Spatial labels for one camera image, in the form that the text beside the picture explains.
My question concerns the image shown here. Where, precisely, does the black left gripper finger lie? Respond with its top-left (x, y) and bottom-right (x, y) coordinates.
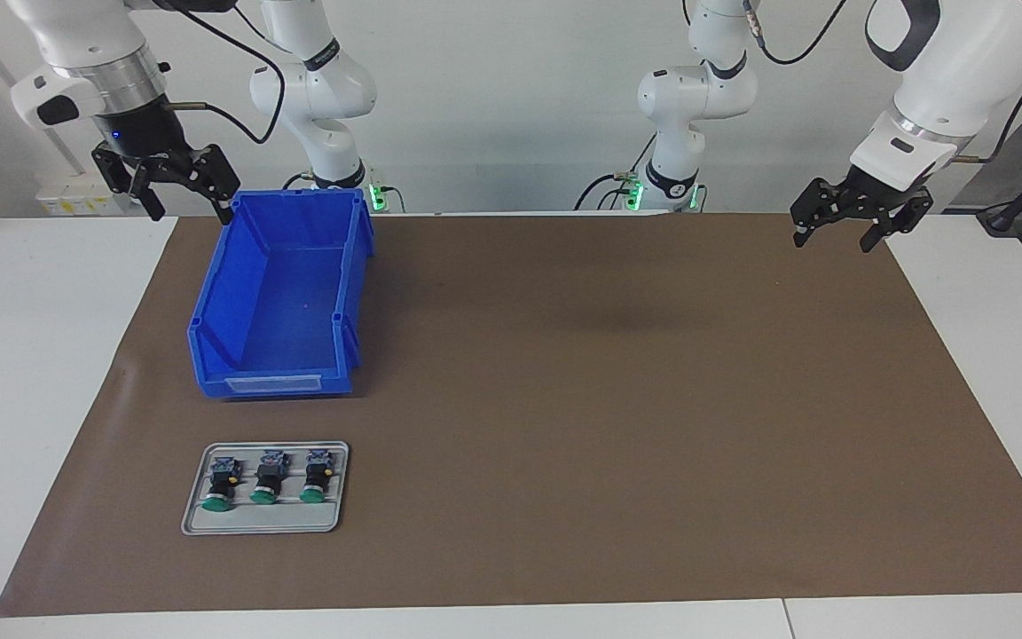
top-left (790, 177), bottom-right (850, 249)
top-left (861, 190), bottom-right (935, 255)

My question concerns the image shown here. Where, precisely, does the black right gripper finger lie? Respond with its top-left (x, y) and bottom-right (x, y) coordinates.
top-left (90, 146), bottom-right (167, 223)
top-left (165, 143), bottom-right (242, 225)

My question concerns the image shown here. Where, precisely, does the green push button switch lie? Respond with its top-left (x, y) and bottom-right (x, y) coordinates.
top-left (249, 450), bottom-right (290, 505)
top-left (200, 456), bottom-right (241, 514)
top-left (299, 450), bottom-right (337, 504)

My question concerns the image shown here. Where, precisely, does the blue plastic storage bin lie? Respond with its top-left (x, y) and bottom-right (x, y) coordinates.
top-left (187, 188), bottom-right (376, 400)

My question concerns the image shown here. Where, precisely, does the brown table mat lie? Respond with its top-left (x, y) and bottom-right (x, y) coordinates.
top-left (0, 213), bottom-right (1022, 618)

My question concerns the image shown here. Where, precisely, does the gray metal tray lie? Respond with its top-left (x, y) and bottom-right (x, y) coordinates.
top-left (180, 441), bottom-right (350, 536)

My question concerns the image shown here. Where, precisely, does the white wall socket box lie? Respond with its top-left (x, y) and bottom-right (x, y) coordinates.
top-left (36, 173), bottom-right (135, 217)

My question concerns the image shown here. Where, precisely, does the black left arm base cable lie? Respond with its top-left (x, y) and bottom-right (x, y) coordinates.
top-left (573, 133), bottom-right (658, 212)

